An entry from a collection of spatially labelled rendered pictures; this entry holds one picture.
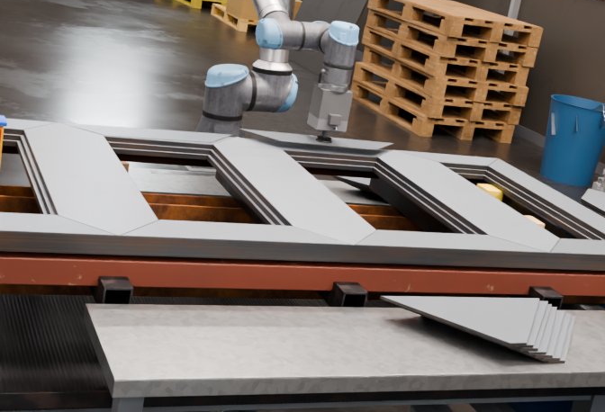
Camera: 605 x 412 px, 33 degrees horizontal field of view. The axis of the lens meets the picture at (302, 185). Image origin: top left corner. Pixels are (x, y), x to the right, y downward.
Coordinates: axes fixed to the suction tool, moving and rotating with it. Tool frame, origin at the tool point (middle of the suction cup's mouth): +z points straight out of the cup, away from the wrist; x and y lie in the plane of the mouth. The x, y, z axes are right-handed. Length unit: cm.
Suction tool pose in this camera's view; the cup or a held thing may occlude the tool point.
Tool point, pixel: (322, 145)
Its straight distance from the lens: 261.4
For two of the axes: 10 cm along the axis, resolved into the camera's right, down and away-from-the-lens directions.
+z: -1.7, 9.5, 2.7
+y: 9.1, 0.5, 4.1
